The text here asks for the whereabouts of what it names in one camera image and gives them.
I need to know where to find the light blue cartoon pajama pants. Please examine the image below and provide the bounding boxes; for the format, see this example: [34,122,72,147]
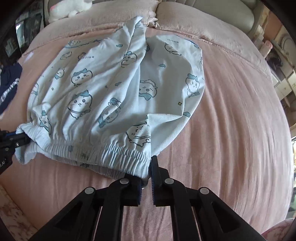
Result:
[16,17,205,180]

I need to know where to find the navy striped garment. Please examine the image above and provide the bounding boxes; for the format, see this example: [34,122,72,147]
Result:
[0,63,23,114]

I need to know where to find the pink bed sheet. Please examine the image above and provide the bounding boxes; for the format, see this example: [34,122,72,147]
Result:
[1,28,293,233]

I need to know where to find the black glass shelf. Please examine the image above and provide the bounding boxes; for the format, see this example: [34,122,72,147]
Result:
[1,1,44,66]

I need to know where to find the white plush toy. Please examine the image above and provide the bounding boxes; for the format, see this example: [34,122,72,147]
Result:
[48,0,93,23]

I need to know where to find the left checkered pink pillow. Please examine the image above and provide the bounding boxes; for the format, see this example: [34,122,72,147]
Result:
[23,0,161,55]

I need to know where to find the checkered pink pillow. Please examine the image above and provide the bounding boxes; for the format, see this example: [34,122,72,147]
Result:
[23,0,161,55]
[155,1,272,80]

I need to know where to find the white bedside cabinet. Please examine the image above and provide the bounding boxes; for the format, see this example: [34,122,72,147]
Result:
[252,22,296,110]

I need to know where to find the pink white bottle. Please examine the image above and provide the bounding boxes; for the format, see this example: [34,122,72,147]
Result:
[259,40,273,58]

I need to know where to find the right checkered pink pillow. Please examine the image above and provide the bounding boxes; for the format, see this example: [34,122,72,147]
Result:
[155,1,272,80]

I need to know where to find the beige padded headboard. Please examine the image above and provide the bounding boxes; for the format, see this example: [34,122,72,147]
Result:
[174,0,264,38]

